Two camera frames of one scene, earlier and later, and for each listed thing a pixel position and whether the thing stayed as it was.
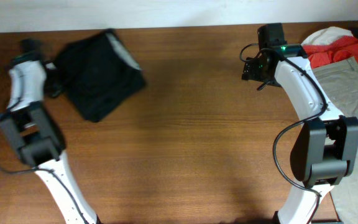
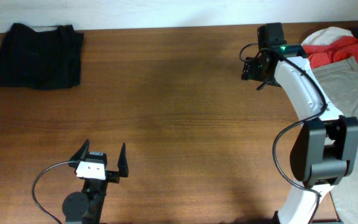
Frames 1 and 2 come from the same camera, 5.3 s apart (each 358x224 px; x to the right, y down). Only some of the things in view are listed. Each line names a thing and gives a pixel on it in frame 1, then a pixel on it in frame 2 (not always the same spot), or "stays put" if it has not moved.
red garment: [342, 48] stays put
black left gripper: [55, 90] -> [114, 176]
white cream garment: [325, 35] stays put
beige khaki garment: [352, 91] stays put
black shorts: [97, 73] -> [26, 58]
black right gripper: [250, 71] stays put
